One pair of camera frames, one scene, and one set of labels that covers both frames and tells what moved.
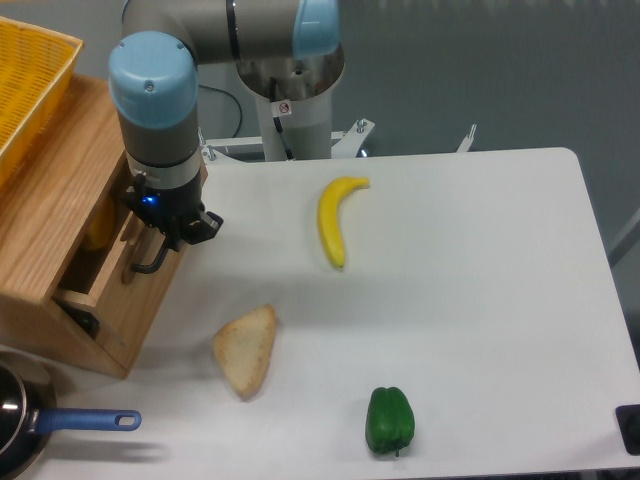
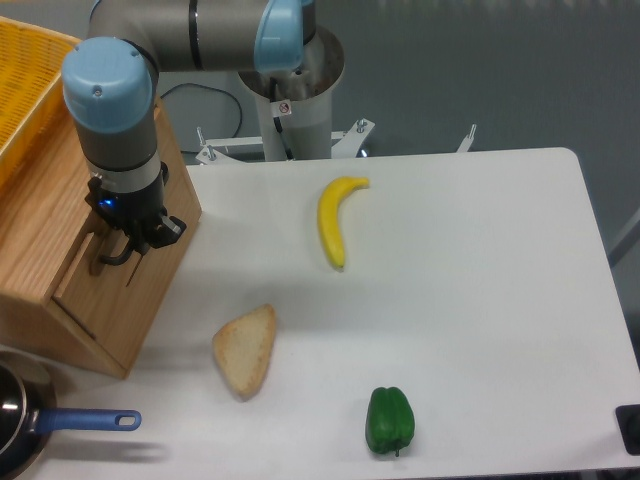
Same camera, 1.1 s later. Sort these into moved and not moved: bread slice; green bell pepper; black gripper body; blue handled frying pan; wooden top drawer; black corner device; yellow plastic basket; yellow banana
Moved: black gripper body; wooden top drawer
Not moved: blue handled frying pan; green bell pepper; yellow banana; bread slice; yellow plastic basket; black corner device
